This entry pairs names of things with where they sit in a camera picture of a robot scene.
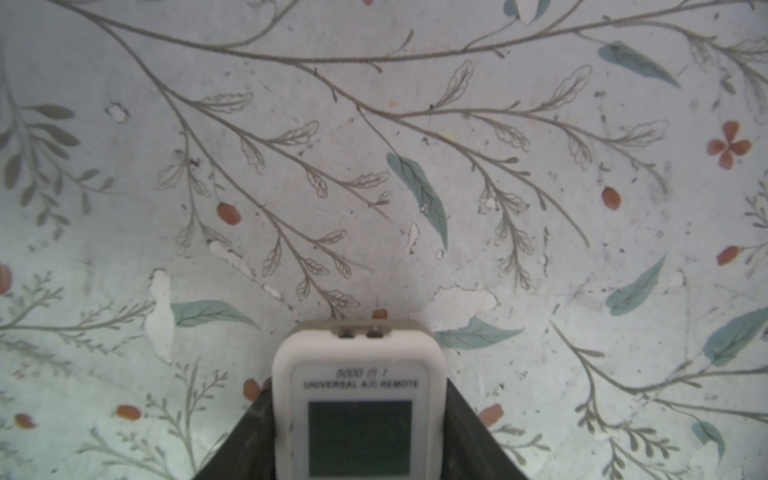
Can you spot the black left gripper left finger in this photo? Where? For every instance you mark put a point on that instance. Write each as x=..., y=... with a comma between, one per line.
x=249, y=450

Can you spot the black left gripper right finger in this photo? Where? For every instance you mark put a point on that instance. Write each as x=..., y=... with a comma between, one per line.
x=470, y=452

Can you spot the white universal AC remote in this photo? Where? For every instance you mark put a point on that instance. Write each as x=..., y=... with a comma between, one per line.
x=359, y=399

